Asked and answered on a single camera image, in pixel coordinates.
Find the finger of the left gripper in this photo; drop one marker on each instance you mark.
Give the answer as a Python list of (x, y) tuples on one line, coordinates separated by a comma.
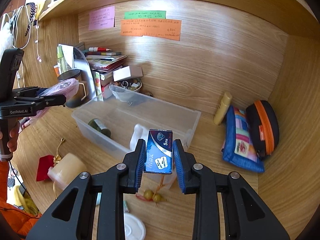
[(42, 91), (54, 100)]

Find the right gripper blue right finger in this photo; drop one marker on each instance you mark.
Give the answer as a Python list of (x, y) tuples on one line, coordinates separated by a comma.
[(184, 161)]

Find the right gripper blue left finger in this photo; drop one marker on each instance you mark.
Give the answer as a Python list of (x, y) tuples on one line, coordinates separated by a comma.
[(134, 162)]

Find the pink knitted cloth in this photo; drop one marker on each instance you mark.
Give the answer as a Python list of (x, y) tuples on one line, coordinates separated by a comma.
[(57, 91)]

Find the blue razor blade box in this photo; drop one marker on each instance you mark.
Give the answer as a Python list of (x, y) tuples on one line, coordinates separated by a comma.
[(159, 152)]

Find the white drawstring cloth pouch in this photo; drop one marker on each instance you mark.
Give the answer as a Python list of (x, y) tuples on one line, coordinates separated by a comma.
[(139, 132)]

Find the yellow gourd charm pendant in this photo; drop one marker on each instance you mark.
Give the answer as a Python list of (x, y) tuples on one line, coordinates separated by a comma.
[(153, 196)]

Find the dark green bottle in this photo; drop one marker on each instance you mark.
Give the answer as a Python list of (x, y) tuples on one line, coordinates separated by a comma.
[(100, 127)]

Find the red paper envelope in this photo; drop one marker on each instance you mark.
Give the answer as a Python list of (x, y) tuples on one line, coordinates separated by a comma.
[(44, 164)]

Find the white round container lid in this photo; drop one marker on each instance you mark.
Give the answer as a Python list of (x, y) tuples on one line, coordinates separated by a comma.
[(134, 227)]

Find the person's left hand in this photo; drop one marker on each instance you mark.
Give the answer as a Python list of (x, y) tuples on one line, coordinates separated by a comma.
[(13, 137)]

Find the brown mug with lid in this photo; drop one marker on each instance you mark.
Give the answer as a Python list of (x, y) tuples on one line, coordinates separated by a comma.
[(82, 93)]

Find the clear plastic storage bin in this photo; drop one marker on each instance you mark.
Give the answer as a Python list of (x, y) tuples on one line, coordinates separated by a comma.
[(121, 117)]

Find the blue patchwork pouch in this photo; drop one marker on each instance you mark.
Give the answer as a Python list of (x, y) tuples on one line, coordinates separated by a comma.
[(238, 148)]

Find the stack of books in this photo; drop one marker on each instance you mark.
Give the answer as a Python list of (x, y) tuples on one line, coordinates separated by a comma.
[(102, 68)]

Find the red white marker pen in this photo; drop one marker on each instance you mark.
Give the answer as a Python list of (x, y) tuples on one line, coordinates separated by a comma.
[(98, 49)]

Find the white plush toy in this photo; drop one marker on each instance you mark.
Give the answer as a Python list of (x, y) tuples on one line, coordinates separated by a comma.
[(6, 39)]

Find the yellow lip balm tube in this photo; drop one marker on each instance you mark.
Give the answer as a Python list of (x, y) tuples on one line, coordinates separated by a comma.
[(223, 108)]

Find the small clear bowl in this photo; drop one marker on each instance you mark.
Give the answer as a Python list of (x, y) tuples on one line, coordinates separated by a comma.
[(122, 94)]

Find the white small cardboard box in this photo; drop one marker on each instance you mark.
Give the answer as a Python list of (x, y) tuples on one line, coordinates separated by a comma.
[(128, 72)]

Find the black orange zipper case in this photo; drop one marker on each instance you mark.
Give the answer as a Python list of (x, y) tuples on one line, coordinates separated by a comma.
[(263, 128)]

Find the pink sticky note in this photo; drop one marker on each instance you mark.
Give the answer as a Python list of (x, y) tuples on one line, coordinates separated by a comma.
[(102, 18)]

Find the green sticky note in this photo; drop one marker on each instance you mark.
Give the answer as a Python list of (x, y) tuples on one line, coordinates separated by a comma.
[(142, 14)]

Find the orange sticky note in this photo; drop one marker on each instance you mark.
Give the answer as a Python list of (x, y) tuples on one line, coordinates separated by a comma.
[(153, 27)]

